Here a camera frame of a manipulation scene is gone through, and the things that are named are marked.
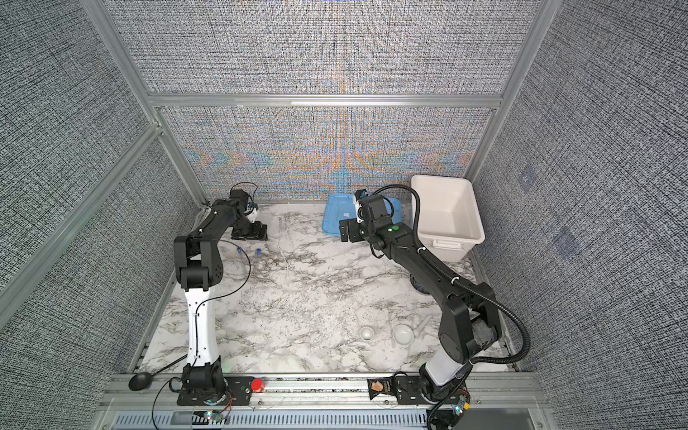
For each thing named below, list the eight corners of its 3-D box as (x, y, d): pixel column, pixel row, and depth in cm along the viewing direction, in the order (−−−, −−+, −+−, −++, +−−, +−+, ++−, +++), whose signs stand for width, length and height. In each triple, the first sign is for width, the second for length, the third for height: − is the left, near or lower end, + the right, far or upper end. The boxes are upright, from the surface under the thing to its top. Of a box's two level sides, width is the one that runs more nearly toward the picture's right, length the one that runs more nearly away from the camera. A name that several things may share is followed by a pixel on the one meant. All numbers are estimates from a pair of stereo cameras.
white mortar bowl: (392, 347, 83) (393, 345, 81) (389, 326, 87) (390, 323, 86) (414, 347, 83) (416, 345, 81) (411, 326, 87) (412, 323, 86)
